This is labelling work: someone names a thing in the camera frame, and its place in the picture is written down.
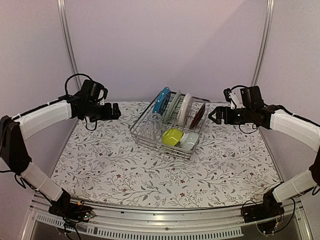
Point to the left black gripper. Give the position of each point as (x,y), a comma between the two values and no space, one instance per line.
(108,114)

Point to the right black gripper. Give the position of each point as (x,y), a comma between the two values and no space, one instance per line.
(226,117)

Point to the white ribbed plate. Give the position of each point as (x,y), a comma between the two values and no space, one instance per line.
(184,110)

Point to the pale green flower plate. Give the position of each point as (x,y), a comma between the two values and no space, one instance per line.
(172,106)

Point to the blue polka dot plate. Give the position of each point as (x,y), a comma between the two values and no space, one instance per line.
(162,101)

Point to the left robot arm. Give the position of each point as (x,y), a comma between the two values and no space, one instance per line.
(87,103)

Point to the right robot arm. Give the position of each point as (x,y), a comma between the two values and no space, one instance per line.
(253,110)

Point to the dark red black plate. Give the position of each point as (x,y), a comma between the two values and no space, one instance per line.
(198,117)

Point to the clear glass front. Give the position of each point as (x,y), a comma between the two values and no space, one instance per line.
(147,130)

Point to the clear glass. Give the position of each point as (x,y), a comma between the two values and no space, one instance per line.
(147,130)
(155,120)

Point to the white grey patterned bowl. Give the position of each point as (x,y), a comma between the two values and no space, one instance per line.
(189,140)

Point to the clear glass rear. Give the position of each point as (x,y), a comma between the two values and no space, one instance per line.
(155,120)

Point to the yellow green bowl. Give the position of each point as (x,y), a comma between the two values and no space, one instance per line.
(172,136)

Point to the floral table mat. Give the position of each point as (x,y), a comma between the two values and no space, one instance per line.
(230,166)

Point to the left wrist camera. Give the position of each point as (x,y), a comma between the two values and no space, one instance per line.
(102,96)

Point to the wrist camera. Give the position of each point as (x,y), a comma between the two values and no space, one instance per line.
(102,96)
(231,97)

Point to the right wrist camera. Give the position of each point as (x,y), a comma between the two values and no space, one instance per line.
(231,97)

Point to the aluminium front rail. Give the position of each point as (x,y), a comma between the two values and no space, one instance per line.
(124,222)

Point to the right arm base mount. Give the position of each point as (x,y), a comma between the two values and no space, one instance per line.
(262,212)

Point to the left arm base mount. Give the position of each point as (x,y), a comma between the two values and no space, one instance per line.
(72,211)

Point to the left aluminium frame post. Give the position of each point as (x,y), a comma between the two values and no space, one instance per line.
(66,35)

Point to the aluminium frame post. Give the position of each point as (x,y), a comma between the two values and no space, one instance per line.
(270,4)
(66,35)

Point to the right aluminium frame post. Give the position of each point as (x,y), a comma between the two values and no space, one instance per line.
(270,4)

